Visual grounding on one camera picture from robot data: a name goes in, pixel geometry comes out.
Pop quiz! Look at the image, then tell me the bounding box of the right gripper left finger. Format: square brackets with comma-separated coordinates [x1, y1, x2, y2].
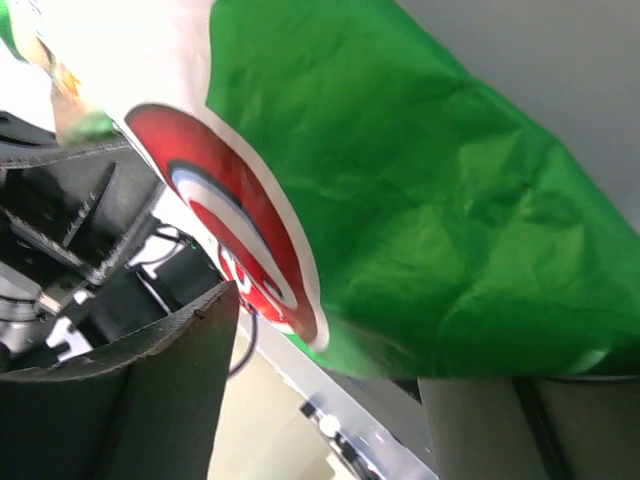
[1, 282, 239, 479]

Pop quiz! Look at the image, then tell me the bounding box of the aluminium rail frame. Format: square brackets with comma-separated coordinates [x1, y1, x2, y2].
[257, 318, 438, 479]

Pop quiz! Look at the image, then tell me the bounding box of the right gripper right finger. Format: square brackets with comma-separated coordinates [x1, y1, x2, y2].
[418, 375, 639, 479]

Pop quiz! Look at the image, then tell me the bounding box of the green Chuba chips bag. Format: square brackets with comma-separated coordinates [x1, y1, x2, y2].
[1, 1, 639, 378]

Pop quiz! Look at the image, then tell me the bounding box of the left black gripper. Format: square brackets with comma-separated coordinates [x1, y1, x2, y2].
[1, 113, 221, 370]

